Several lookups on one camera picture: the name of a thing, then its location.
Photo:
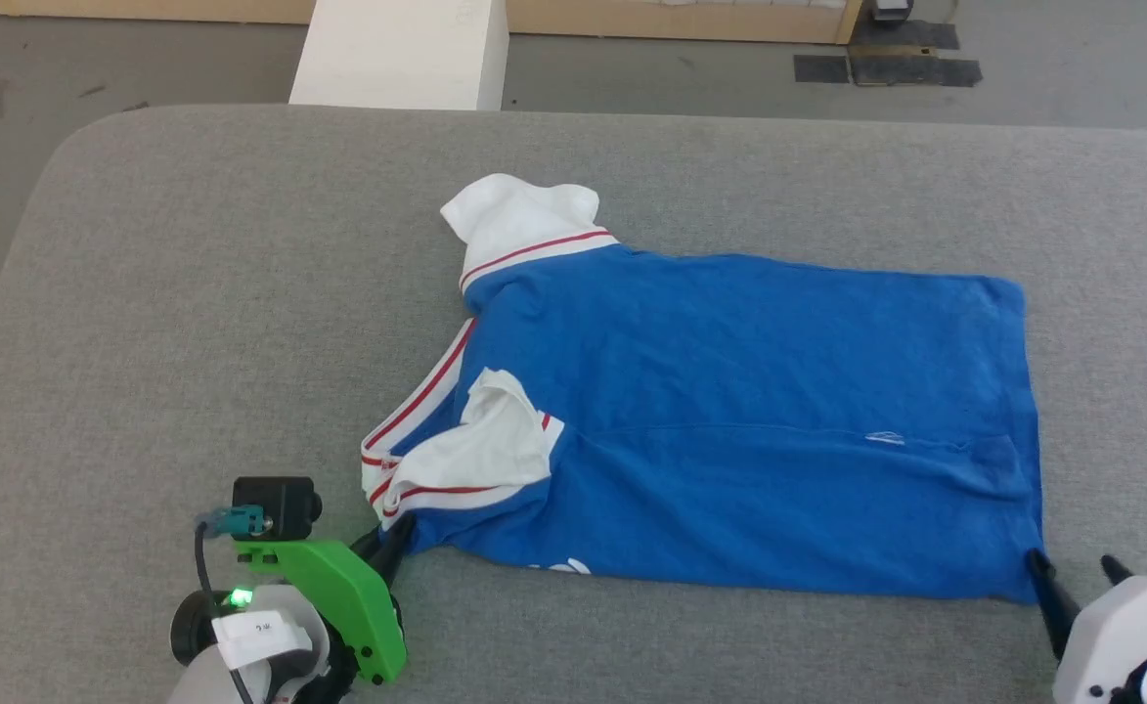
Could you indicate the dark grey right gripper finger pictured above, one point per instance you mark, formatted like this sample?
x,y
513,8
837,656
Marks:
x,y
1117,571
1050,596

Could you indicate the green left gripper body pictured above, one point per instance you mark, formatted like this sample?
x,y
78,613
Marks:
x,y
348,596

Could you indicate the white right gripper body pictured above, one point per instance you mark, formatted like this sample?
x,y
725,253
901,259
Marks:
x,y
1106,636

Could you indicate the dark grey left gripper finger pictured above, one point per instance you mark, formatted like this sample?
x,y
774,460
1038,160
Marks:
x,y
392,552

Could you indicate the blue white red-striped shirt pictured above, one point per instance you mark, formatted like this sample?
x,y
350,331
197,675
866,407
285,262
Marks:
x,y
749,411

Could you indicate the white rectangular block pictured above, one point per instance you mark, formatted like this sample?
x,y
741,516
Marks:
x,y
407,54

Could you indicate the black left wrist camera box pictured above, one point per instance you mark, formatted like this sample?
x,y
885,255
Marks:
x,y
280,506

